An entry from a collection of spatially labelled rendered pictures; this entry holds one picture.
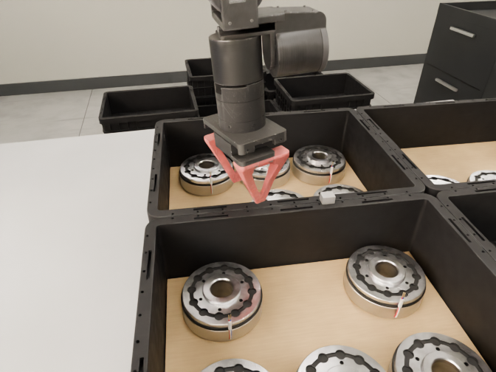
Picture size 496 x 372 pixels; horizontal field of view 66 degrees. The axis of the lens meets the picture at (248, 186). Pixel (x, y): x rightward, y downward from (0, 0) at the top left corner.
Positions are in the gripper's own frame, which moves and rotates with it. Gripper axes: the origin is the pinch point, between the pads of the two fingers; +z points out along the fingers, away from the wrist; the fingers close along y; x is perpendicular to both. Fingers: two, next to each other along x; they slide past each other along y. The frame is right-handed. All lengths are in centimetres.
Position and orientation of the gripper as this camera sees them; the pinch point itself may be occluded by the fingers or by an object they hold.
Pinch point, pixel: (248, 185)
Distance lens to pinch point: 52.0
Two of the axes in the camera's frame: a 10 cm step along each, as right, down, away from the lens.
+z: 0.7, 8.4, 5.4
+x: -8.7, 3.2, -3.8
